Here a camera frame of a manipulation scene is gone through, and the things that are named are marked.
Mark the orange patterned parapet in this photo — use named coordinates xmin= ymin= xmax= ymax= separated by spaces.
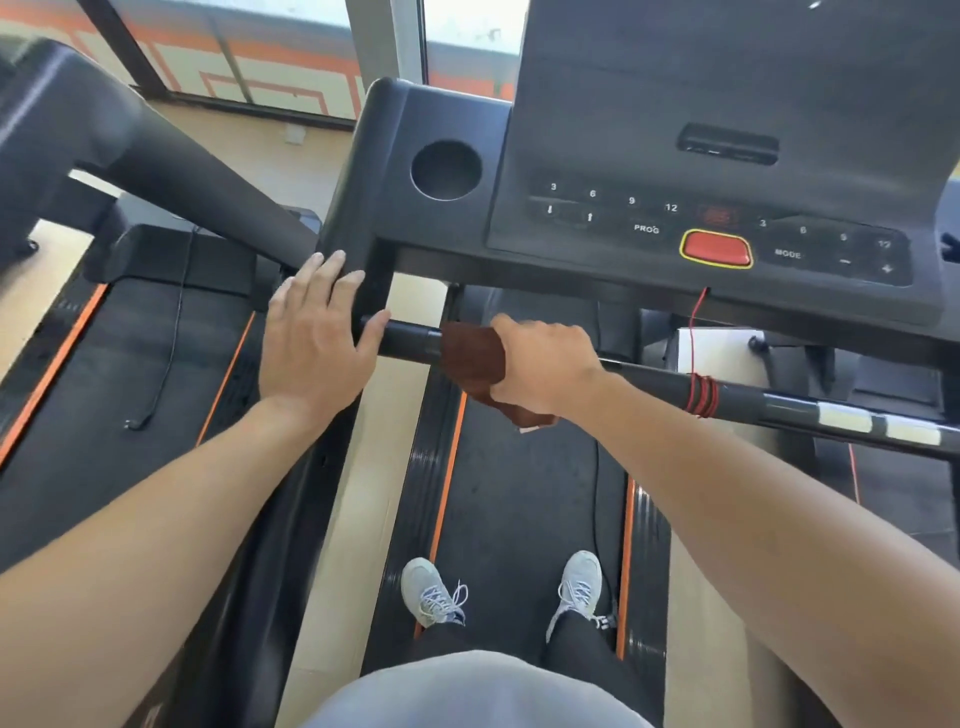
xmin=0 ymin=0 xmax=526 ymax=123

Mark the person's right hand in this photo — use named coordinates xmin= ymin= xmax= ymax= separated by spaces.
xmin=487 ymin=313 xmax=609 ymax=420

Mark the black window frame post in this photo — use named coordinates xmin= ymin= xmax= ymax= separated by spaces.
xmin=77 ymin=0 xmax=171 ymax=100

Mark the person's grey shoe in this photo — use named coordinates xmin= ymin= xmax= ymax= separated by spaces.
xmin=545 ymin=551 xmax=606 ymax=643
xmin=399 ymin=557 xmax=471 ymax=631

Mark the person's right forearm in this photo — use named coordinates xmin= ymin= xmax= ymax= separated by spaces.
xmin=584 ymin=374 xmax=960 ymax=728

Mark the person's left forearm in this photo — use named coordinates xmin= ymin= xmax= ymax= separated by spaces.
xmin=0 ymin=397 xmax=340 ymax=728

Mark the black treadmill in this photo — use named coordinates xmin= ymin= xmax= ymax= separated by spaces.
xmin=123 ymin=0 xmax=960 ymax=728
xmin=0 ymin=37 xmax=325 ymax=573

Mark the person's right grey shoe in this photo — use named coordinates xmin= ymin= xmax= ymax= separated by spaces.
xmin=545 ymin=551 xmax=606 ymax=643

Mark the person's left hand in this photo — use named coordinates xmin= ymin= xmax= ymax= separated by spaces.
xmin=258 ymin=249 xmax=393 ymax=429

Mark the person's grey shirt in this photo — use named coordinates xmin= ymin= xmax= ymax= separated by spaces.
xmin=299 ymin=648 xmax=658 ymax=728

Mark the black cord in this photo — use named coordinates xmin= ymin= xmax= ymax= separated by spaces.
xmin=123 ymin=228 xmax=199 ymax=433
xmin=590 ymin=440 xmax=618 ymax=625

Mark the red safety cord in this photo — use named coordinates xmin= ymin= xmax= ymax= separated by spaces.
xmin=682 ymin=287 xmax=862 ymax=506

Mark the person's left grey shoe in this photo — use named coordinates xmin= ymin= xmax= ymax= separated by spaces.
xmin=399 ymin=557 xmax=471 ymax=631

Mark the white column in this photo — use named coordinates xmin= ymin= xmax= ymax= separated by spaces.
xmin=344 ymin=0 xmax=427 ymax=96

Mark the brown microfibre cloth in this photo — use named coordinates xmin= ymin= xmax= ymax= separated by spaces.
xmin=440 ymin=322 xmax=561 ymax=433

